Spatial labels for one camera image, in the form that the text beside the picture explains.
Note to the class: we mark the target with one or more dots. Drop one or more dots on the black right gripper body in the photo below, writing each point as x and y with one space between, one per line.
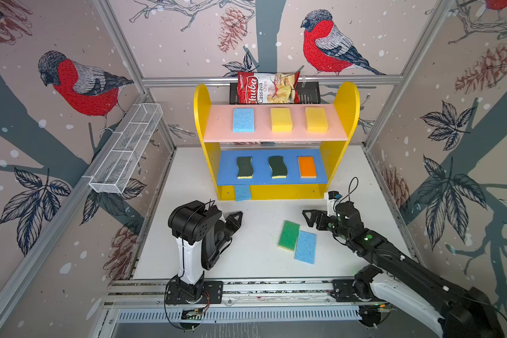
327 223

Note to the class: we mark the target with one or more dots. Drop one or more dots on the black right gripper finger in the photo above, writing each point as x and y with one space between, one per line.
313 223
311 214

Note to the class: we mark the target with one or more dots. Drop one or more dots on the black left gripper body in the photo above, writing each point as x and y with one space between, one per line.
228 232

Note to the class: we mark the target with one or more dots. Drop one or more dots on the blue sponge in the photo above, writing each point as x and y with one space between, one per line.
242 193
305 249
243 120

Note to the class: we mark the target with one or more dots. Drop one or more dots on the orange sponge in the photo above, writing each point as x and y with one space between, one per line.
307 167

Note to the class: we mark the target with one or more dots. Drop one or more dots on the dark green wavy sponge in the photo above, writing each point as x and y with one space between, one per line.
278 167
245 167

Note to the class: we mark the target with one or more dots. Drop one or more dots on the yellow sponge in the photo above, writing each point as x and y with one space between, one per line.
281 120
316 120

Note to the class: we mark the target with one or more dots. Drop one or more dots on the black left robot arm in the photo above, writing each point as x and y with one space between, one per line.
202 236

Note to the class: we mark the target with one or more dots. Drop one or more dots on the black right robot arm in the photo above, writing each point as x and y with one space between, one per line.
444 307

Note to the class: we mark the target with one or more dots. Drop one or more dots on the yellow shelf with coloured boards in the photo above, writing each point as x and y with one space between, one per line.
293 151

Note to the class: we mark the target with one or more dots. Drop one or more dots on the red cassava chips bag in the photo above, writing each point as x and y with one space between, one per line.
267 88

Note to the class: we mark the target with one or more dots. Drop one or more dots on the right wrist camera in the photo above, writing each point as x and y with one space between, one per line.
331 198

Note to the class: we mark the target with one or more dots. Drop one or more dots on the aluminium rail base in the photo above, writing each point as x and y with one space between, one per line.
271 300

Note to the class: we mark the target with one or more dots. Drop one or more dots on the black wire basket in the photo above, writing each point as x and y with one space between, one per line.
308 93

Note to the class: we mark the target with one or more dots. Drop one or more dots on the white wire mesh tray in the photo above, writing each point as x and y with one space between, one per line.
121 161

